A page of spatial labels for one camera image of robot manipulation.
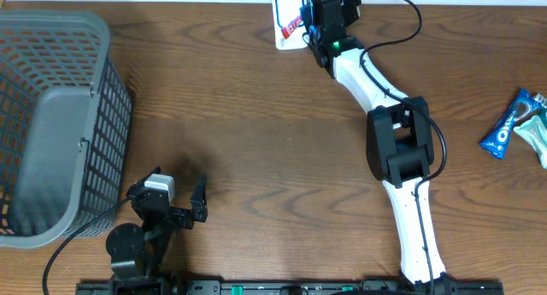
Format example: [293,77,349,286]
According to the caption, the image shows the red Nescafe stick sachet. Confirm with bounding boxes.
[280,15,303,39]

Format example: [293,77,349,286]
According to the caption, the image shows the blue Oreo cookie pack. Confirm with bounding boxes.
[479,88,541,160]

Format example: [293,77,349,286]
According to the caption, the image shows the teal mouthwash bottle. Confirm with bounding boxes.
[533,93,547,113]

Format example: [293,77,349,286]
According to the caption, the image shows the mint green wipes pack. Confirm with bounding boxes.
[514,115,546,168]

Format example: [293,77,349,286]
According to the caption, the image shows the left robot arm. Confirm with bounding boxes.
[106,168,209,294]

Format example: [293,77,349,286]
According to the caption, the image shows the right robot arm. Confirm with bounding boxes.
[300,0,445,293]

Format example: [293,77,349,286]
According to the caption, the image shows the white barcode scanner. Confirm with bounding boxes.
[272,0,308,50]

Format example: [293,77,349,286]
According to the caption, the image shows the grey plastic basket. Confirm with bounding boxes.
[1,9,132,249]

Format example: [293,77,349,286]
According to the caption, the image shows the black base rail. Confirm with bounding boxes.
[74,277,504,295]

